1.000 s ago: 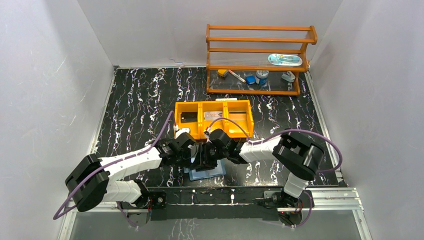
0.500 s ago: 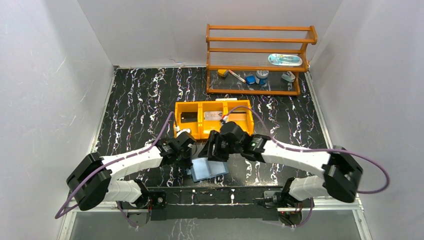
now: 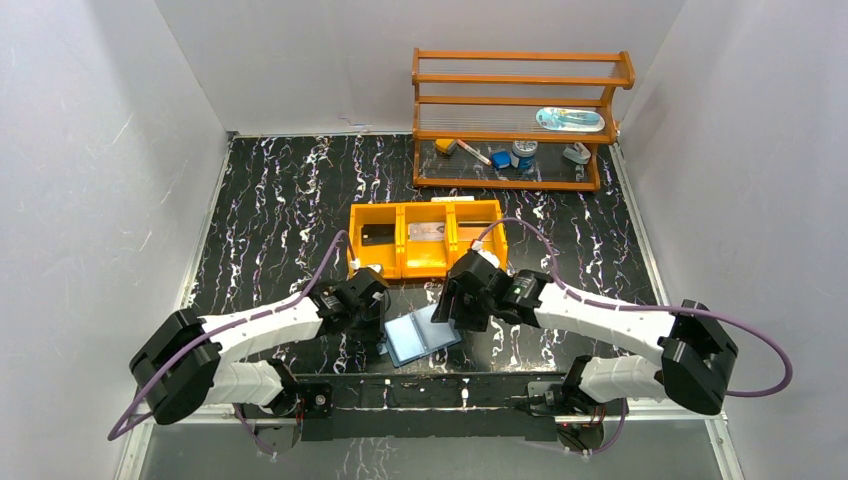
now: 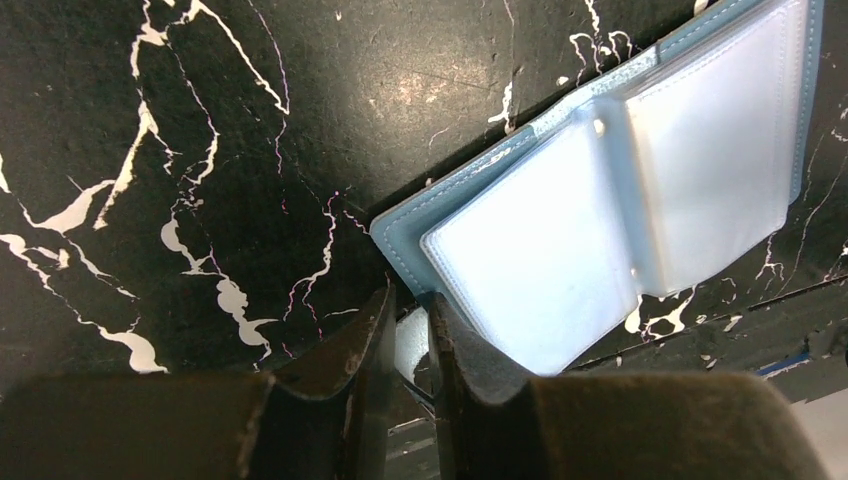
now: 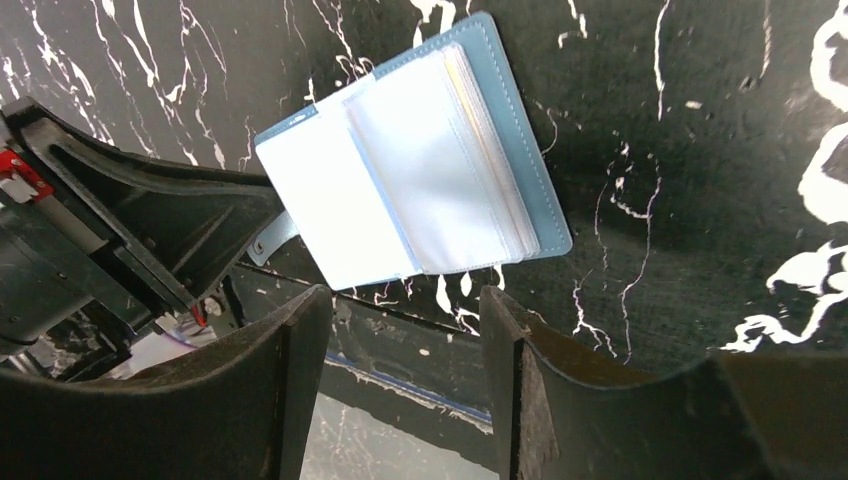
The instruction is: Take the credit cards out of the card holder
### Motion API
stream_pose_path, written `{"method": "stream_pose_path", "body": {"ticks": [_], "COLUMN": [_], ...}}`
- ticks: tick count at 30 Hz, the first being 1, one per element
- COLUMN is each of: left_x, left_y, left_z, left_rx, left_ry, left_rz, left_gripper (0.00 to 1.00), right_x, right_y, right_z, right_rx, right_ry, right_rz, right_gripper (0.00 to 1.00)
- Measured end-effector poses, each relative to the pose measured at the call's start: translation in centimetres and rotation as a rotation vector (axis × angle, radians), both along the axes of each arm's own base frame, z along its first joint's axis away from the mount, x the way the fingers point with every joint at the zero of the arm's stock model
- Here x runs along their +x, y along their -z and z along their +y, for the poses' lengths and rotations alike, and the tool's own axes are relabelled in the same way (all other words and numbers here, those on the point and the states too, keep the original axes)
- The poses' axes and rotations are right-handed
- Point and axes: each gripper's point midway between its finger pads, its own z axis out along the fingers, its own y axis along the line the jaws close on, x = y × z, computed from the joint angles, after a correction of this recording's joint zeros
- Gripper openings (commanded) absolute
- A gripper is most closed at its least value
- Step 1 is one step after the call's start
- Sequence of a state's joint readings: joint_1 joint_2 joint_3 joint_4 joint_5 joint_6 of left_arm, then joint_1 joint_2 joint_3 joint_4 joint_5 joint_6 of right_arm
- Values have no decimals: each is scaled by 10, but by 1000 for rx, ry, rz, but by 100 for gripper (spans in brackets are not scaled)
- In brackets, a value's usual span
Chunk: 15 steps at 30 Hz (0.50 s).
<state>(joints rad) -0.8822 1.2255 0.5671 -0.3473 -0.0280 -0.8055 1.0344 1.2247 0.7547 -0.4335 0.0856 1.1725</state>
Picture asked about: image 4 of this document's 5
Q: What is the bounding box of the blue card holder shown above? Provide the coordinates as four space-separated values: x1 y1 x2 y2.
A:
370 1 823 375

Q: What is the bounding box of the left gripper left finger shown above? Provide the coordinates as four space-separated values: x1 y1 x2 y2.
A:
1 286 396 479

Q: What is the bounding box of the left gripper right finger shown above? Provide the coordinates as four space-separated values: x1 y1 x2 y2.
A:
428 294 828 479

